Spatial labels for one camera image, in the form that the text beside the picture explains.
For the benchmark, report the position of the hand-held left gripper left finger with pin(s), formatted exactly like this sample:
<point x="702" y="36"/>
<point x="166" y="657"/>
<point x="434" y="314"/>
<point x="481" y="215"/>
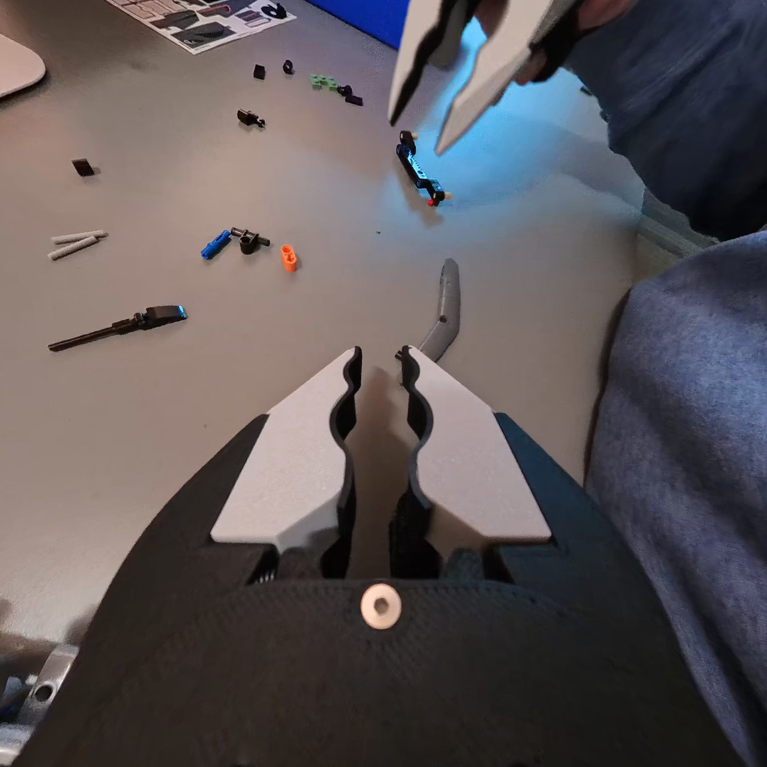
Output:
<point x="287" y="473"/>

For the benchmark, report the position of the green lego plate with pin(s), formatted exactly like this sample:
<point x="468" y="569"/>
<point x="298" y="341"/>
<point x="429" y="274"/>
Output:
<point x="322" y="81"/>

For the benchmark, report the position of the person's right hand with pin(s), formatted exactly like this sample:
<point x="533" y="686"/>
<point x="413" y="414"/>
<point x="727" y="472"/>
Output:
<point x="492" y="15"/>

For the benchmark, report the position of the white rounded pad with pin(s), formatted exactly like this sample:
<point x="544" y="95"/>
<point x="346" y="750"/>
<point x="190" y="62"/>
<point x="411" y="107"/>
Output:
<point x="18" y="66"/>

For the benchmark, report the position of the blue storage bin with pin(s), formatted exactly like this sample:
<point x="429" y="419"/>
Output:
<point x="359" y="18"/>

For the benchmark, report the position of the blue lego pin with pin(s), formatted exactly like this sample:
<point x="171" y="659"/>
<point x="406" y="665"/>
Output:
<point x="214" y="244"/>

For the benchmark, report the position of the person's right forearm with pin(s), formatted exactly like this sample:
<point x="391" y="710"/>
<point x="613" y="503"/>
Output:
<point x="659" y="108"/>

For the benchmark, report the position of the black lego pin connector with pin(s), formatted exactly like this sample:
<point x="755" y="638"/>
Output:
<point x="248" y="117"/>

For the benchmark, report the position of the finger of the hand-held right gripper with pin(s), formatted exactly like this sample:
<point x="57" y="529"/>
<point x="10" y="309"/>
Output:
<point x="509" y="54"/>
<point x="419" y="42"/>

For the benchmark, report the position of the sticker sheet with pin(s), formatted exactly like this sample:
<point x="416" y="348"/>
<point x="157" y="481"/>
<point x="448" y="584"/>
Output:
<point x="198" y="24"/>

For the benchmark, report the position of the black lego axle connector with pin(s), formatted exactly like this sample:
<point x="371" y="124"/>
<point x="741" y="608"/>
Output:
<point x="248" y="239"/>

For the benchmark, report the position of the grey curved lego panel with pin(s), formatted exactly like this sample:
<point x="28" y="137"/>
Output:
<point x="446" y="305"/>

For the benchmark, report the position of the dark lego slope piece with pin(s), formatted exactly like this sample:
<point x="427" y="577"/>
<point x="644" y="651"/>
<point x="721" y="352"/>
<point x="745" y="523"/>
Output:
<point x="354" y="100"/>

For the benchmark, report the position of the small black lego bush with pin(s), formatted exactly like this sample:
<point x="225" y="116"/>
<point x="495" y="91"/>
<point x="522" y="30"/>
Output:
<point x="82" y="167"/>

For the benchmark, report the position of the orange lego connector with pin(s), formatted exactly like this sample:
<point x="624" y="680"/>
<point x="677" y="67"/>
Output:
<point x="289" y="259"/>

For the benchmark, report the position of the black lego axle with lever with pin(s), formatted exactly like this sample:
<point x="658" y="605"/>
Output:
<point x="120" y="328"/>

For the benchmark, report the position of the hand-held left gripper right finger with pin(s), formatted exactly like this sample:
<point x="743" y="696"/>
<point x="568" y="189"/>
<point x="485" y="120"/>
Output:
<point x="479" y="479"/>

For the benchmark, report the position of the lego car chassis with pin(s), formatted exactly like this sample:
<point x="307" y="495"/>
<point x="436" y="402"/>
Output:
<point x="30" y="701"/>

